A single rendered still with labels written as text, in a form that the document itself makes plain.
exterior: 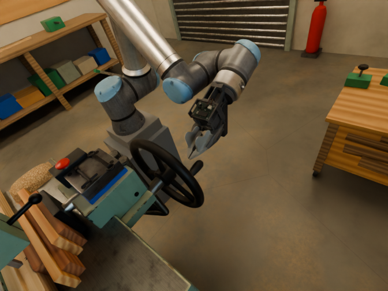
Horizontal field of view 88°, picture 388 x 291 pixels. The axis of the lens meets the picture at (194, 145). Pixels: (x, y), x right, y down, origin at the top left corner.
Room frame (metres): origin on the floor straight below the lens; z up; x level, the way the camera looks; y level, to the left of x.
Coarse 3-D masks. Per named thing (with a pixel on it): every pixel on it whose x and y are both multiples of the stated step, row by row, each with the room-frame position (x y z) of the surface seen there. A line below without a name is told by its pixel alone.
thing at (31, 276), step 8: (0, 192) 0.43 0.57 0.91; (0, 200) 0.38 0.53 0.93; (0, 208) 0.34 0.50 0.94; (8, 208) 0.36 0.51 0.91; (8, 216) 0.32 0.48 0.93; (24, 256) 0.20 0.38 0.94; (32, 272) 0.16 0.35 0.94; (24, 280) 0.15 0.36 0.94; (32, 280) 0.15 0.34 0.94; (40, 280) 0.15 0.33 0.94; (48, 280) 0.15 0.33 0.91; (32, 288) 0.14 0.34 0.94; (40, 288) 0.13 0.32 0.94; (48, 288) 0.13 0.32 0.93; (56, 288) 0.14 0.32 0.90
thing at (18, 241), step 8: (0, 216) 0.22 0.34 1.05; (0, 224) 0.20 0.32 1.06; (16, 224) 0.22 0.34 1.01; (0, 232) 0.18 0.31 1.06; (8, 232) 0.19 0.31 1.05; (16, 232) 0.20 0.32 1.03; (24, 232) 0.21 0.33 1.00; (0, 240) 0.18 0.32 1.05; (8, 240) 0.18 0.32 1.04; (16, 240) 0.18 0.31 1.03; (24, 240) 0.18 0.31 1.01; (0, 248) 0.17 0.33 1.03; (8, 248) 0.17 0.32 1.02; (16, 248) 0.17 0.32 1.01; (24, 248) 0.18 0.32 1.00; (0, 256) 0.16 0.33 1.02; (8, 256) 0.17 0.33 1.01; (0, 264) 0.16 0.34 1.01
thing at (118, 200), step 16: (128, 176) 0.31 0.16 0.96; (64, 192) 0.31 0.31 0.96; (112, 192) 0.28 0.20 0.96; (128, 192) 0.29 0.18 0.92; (144, 192) 0.31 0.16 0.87; (80, 208) 0.26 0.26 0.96; (96, 208) 0.25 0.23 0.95; (112, 208) 0.26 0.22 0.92; (128, 208) 0.28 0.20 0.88; (96, 224) 0.23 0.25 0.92
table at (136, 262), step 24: (48, 192) 0.38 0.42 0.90; (96, 240) 0.21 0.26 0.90; (120, 240) 0.19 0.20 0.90; (96, 264) 0.16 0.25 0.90; (120, 264) 0.15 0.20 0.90; (144, 264) 0.13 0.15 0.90; (168, 264) 0.12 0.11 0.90; (72, 288) 0.13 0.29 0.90; (96, 288) 0.12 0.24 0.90; (120, 288) 0.11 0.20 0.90; (144, 288) 0.10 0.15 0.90; (168, 288) 0.09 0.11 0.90; (192, 288) 0.08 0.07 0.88
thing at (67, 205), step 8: (40, 192) 0.30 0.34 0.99; (48, 200) 0.27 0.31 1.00; (56, 200) 0.29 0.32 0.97; (72, 200) 0.28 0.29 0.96; (48, 208) 0.25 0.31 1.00; (56, 208) 0.25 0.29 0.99; (64, 208) 0.27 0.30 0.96; (72, 208) 0.27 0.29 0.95; (56, 216) 0.23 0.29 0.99; (64, 216) 0.24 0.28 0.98; (72, 216) 0.25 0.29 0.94; (72, 224) 0.23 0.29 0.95; (80, 224) 0.24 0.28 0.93; (80, 232) 0.23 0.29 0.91
